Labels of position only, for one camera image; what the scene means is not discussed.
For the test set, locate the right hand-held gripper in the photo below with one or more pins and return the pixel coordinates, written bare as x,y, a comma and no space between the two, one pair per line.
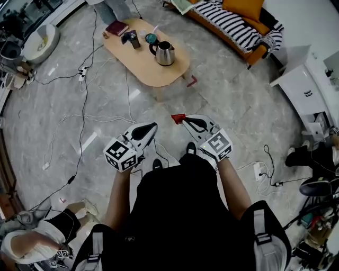
217,144

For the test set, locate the person's left forearm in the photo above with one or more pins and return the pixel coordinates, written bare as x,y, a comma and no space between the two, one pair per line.
120,198

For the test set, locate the light green cloth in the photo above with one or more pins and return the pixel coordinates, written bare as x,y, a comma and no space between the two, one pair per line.
182,5

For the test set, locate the pink cup with straw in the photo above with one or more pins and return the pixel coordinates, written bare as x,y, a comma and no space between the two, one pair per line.
155,29

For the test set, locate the small red packet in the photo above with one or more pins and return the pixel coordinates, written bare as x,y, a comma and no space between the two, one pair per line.
178,118

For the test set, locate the steel electric kettle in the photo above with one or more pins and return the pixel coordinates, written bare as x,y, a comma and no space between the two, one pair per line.
165,55

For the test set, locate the orange sofa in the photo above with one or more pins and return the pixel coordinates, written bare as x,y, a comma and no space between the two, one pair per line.
254,57

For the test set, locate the person's right forearm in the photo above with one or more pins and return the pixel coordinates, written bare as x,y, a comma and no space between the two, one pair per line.
233,188

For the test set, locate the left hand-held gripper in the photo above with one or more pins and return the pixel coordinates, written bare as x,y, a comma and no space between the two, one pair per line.
120,153

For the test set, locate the person's left black shoe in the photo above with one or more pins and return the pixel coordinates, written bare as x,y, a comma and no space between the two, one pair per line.
158,165

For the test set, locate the black and white striped blanket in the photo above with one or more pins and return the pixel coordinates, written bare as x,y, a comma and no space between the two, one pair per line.
233,26

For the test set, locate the round white pet bed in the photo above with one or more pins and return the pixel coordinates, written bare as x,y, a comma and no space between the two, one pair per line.
39,45

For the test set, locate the white cabinet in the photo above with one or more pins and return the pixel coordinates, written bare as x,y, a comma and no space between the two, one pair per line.
302,84

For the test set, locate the white power strip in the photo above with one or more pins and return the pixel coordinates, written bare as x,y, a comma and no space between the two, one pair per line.
82,73
257,171

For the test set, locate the maroon book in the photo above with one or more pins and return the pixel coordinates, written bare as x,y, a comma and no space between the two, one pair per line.
117,28

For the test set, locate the white cup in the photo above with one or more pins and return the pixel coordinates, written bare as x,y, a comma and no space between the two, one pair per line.
143,33

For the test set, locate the person's right black shoe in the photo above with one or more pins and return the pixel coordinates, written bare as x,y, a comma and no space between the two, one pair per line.
191,149

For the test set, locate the person's black clothing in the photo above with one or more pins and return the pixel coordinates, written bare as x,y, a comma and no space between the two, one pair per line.
180,211

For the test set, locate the orange cushion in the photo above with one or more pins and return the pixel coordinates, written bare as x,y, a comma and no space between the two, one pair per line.
243,9

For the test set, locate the black office chair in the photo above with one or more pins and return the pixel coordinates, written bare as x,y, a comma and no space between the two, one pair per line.
317,188

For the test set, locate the person's black shoe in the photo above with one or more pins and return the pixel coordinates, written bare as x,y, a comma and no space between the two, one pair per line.
158,165
191,149

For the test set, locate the dark blue cloth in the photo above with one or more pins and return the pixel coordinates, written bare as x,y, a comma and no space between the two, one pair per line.
126,37

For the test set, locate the oval wooden coffee table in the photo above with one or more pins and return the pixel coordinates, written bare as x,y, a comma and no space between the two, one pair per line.
137,63

